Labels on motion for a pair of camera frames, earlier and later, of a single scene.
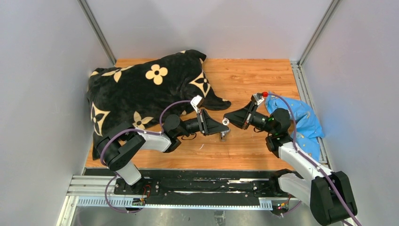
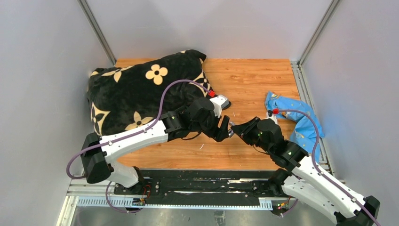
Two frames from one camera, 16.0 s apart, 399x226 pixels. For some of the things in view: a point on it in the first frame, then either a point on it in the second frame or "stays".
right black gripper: [239, 118] -> [244, 130]
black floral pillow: [144, 92] stays
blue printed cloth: [308, 130] stays
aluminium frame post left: [84, 5] stays
